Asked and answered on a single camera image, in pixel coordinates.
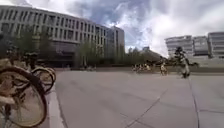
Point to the row of slender trees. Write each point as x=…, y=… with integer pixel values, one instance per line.
x=88, y=53

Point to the grey paved plaza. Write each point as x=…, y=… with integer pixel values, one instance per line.
x=126, y=100

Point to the person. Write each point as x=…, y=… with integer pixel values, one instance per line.
x=183, y=65
x=163, y=68

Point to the large curved grey building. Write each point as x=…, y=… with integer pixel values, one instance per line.
x=63, y=30

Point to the white multi-storey building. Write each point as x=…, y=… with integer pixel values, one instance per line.
x=216, y=45
x=200, y=46
x=180, y=45

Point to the pale stone kerb strip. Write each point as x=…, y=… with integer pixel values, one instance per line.
x=55, y=113

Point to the row of yellow bicycles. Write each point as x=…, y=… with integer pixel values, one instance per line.
x=23, y=96

